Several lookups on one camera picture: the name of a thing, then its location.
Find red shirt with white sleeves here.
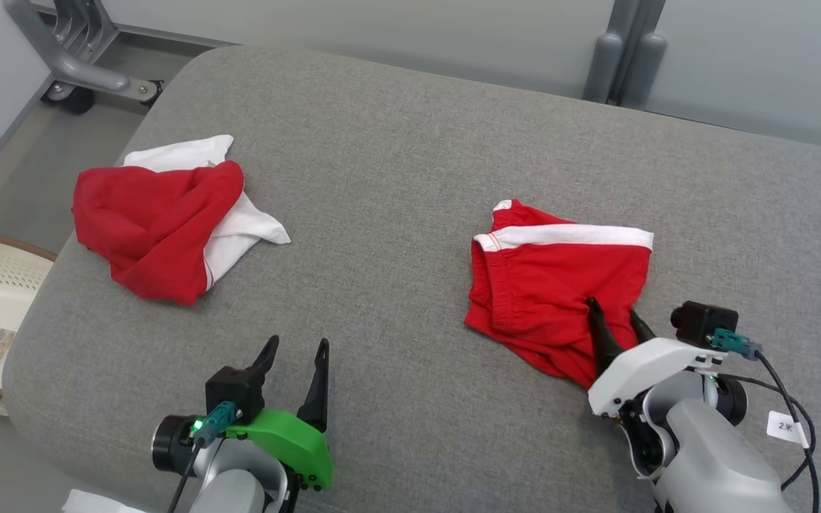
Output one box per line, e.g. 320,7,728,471
72,135,291,307

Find black left camera cable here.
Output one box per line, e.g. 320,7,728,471
167,438,201,513

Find white printed cable tag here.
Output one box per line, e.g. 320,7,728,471
766,410,809,448

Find teal camera connector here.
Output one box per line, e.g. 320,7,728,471
193,400,239,448
710,328,764,361

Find blank white cable tag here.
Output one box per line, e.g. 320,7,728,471
61,489,148,513

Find teal right camera connector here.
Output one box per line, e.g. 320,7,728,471
710,328,764,361

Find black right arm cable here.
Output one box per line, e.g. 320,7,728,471
718,372,817,492

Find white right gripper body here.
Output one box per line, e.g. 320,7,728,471
587,336,730,419

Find grey metal wheeled frame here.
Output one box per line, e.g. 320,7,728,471
3,0,165,100

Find teal left camera connector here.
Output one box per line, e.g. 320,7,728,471
193,400,239,448

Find black right camera cable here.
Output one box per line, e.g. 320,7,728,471
753,349,821,513

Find black camera cable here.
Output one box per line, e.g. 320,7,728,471
753,349,821,513
167,438,201,513

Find grey partition wall post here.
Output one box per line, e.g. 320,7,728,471
582,0,668,108

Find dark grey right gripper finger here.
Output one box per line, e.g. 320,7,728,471
629,308,658,346
585,296,626,375

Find red shorts with white waistband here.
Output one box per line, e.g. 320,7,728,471
464,199,655,390

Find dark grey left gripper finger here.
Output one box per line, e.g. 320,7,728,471
296,338,331,433
245,334,281,412

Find large black caster wheel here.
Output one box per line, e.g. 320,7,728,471
41,82,95,115

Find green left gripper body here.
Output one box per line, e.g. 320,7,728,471
227,408,334,494

